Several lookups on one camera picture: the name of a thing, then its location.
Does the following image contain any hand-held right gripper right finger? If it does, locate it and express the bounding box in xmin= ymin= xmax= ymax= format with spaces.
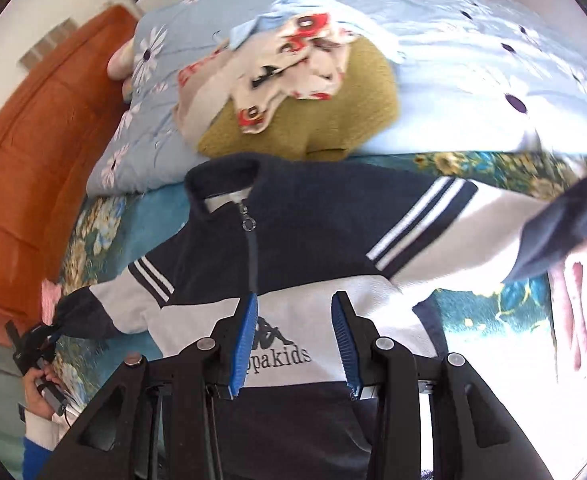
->
xmin=331 ymin=290 xmax=557 ymax=480

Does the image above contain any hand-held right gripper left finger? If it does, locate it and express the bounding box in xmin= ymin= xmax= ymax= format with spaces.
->
xmin=38 ymin=292 xmax=260 ymax=480

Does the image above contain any navy and white fleece jacket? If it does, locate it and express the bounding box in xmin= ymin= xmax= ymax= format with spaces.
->
xmin=54 ymin=152 xmax=587 ymax=480

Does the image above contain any person's left forearm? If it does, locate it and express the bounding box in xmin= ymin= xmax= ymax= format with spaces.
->
xmin=20 ymin=402 xmax=82 ymax=480

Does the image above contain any person's left hand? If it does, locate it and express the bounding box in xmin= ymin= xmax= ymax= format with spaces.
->
xmin=22 ymin=364 xmax=68 ymax=420

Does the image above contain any pink knit cloth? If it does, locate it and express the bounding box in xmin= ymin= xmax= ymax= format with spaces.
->
xmin=40 ymin=279 xmax=63 ymax=327

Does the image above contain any carved wooden headboard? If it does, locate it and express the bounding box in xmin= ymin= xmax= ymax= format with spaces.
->
xmin=0 ymin=4 xmax=142 ymax=333

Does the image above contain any green knit sweater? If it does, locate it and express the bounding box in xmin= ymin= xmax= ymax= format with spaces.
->
xmin=196 ymin=35 xmax=401 ymax=163

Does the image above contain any white red printed garment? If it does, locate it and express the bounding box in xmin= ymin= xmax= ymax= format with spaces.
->
xmin=228 ymin=10 xmax=359 ymax=136

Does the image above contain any pink pillow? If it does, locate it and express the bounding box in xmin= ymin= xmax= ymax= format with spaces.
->
xmin=106 ymin=42 xmax=137 ymax=81

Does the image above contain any light blue daisy quilt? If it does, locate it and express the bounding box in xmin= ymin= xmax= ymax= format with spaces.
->
xmin=86 ymin=0 xmax=587 ymax=197

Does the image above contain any light blue garment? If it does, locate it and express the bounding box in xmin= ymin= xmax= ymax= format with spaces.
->
xmin=228 ymin=0 xmax=401 ymax=63

